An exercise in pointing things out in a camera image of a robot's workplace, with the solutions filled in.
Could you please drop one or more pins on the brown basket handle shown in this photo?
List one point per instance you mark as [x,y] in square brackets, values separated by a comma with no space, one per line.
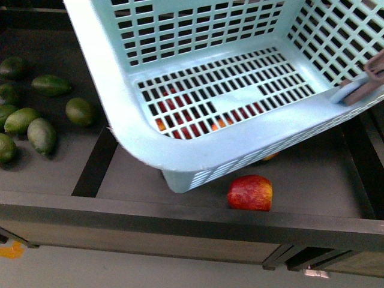
[373,80]

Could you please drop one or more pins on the red apple front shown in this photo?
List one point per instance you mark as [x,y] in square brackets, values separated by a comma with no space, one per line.
[250,192]

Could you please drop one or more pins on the light blue plastic basket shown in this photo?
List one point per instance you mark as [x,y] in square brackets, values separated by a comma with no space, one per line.
[200,89]

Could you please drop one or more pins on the dark wooden display stand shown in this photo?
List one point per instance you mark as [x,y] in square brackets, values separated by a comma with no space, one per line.
[327,204]

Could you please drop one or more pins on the green mango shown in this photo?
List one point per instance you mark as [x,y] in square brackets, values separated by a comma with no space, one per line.
[80,112]
[42,136]
[14,68]
[9,95]
[51,85]
[19,121]
[5,111]
[8,148]

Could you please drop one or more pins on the red yellow apple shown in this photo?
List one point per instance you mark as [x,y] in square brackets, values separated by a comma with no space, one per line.
[267,158]

